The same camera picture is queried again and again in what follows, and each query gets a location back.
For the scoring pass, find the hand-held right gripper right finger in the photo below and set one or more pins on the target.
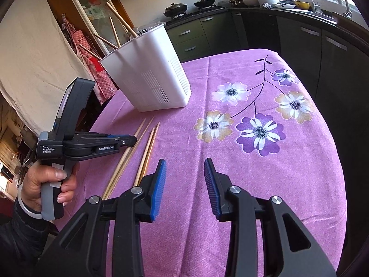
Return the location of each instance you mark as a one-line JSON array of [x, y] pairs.
[[212, 187]]

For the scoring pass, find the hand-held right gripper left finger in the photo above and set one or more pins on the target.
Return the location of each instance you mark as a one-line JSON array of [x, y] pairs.
[[160, 187]]

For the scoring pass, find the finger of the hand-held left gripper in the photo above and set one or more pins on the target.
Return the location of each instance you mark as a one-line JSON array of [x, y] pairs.
[[115, 137], [129, 144]]

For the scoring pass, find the white plastic utensil holder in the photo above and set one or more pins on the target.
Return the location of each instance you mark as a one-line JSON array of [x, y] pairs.
[[144, 69]]

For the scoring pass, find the black plastic fork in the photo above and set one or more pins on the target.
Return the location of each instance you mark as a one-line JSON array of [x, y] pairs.
[[141, 31]]

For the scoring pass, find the clear plastic spoon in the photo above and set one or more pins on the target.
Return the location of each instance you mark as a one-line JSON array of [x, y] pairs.
[[160, 23]]

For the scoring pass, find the person's left forearm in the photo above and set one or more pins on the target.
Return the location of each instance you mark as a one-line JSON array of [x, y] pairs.
[[20, 236]]

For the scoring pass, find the person's left hand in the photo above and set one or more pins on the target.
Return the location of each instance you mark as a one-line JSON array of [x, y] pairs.
[[34, 181]]

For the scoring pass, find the purple floral tablecloth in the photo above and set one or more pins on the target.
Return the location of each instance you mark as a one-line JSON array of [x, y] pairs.
[[230, 164]]

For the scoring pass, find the red checkered apron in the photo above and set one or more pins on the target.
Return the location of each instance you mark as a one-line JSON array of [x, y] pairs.
[[95, 72]]

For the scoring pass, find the white hanging cloth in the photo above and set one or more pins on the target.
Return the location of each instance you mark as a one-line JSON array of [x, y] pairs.
[[34, 63]]

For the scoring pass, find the green base cabinets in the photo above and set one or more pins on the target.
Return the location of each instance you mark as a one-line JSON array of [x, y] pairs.
[[201, 31]]

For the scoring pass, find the glass sliding door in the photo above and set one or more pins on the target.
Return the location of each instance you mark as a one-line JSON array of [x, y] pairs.
[[95, 3]]

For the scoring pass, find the black wok with lid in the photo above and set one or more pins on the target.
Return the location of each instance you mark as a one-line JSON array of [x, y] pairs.
[[174, 8]]

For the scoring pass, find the gas stove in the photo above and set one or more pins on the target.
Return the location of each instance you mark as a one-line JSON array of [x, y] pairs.
[[196, 13]]

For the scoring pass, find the dark base cabinets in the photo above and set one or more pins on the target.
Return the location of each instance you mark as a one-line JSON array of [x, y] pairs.
[[302, 40]]

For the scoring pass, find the white bowl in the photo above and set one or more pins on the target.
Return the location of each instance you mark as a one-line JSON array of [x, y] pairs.
[[285, 5]]

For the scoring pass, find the yellow bowl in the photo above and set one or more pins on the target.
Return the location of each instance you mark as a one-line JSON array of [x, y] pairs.
[[302, 5]]

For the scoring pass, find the tall steel faucet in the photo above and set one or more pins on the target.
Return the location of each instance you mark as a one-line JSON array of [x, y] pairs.
[[347, 5]]

